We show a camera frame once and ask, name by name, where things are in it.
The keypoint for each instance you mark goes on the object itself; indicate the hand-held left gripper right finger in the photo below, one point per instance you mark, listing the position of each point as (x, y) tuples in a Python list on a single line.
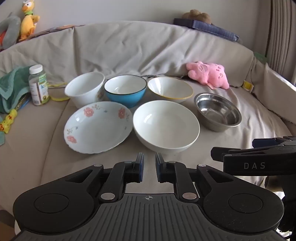
[(158, 169)]

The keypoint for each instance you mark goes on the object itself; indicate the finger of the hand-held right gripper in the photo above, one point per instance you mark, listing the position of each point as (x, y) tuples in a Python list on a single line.
[(266, 142), (219, 154)]

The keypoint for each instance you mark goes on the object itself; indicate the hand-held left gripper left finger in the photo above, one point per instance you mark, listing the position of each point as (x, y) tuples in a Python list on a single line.
[(140, 169)]

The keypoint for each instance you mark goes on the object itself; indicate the blue bowl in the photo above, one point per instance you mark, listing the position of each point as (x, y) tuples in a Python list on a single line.
[(126, 97)]

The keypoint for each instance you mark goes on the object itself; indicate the white bowl yellow rim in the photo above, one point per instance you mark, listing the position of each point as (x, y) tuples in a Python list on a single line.
[(170, 89)]

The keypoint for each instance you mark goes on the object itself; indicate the white deep bowl orange label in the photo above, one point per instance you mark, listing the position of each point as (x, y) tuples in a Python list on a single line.
[(84, 85)]

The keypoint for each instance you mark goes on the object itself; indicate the stainless steel bowl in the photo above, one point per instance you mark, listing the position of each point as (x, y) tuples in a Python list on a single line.
[(217, 113)]

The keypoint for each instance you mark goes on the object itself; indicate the plain white wide bowl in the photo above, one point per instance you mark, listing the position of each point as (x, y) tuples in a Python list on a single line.
[(165, 127)]

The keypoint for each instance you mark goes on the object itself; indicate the yellow fabric tag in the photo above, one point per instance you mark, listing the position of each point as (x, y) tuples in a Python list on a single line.
[(248, 85)]

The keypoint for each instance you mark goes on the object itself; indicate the white floral plate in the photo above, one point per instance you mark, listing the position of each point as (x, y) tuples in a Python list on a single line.
[(97, 126)]

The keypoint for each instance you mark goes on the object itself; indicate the pink plush toy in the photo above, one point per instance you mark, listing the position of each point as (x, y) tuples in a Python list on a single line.
[(205, 74)]

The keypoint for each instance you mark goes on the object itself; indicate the green cloth piece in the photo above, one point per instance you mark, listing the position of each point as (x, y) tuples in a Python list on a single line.
[(260, 57)]

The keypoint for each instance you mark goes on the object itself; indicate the yellow ribbon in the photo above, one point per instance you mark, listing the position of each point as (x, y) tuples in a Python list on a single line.
[(59, 98)]

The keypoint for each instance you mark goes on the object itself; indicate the beige curtain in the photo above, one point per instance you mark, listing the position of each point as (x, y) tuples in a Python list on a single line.
[(281, 34)]

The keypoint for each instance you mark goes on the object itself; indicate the beige sofa cover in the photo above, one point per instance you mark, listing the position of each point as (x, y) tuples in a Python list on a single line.
[(129, 48)]

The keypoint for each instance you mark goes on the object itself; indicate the dark blue flat box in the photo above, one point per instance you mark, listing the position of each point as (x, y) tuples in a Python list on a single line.
[(208, 27)]

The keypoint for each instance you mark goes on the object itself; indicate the clear bottle white cap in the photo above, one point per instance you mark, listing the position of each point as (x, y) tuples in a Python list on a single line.
[(38, 89)]

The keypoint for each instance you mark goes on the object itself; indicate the brown plush toy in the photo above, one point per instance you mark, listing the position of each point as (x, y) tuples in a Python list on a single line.
[(197, 16)]

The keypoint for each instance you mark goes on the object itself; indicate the yellow rubber toy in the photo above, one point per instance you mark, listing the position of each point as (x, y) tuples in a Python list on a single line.
[(8, 121)]

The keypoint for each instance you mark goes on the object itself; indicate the green towel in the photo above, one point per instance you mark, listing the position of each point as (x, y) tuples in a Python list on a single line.
[(12, 85)]

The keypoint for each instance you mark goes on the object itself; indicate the colourful picture book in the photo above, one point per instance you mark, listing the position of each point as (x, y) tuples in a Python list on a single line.
[(54, 29)]

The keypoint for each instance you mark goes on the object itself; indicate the yellow parrot plush toy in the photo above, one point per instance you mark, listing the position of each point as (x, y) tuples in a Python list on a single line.
[(28, 22)]

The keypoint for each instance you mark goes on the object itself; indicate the grey plush toy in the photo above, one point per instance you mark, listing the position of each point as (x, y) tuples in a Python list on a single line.
[(10, 31)]

